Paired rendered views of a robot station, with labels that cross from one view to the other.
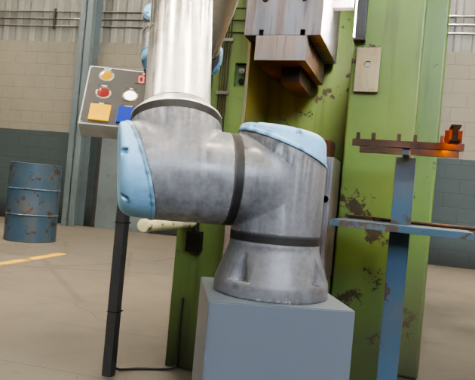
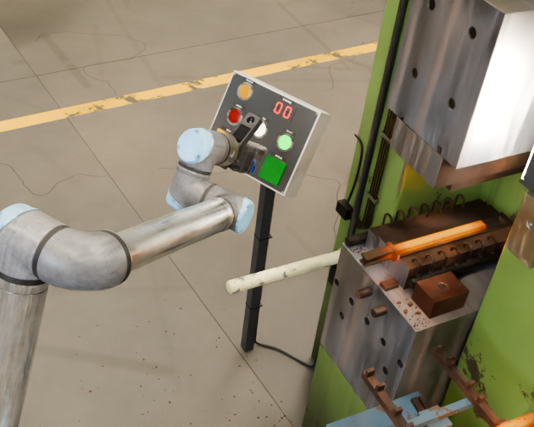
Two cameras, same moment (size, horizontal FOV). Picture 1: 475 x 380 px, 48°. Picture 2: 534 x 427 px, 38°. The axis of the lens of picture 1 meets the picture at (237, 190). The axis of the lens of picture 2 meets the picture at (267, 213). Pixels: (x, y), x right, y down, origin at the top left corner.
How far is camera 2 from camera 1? 1.94 m
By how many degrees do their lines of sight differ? 54
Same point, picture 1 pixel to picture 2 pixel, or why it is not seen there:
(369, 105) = (520, 274)
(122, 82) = (258, 106)
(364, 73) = (523, 234)
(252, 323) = not seen: outside the picture
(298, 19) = (438, 128)
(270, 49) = (405, 146)
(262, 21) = (405, 102)
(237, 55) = not seen: hidden behind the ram
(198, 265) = not seen: hidden behind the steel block
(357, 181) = (484, 346)
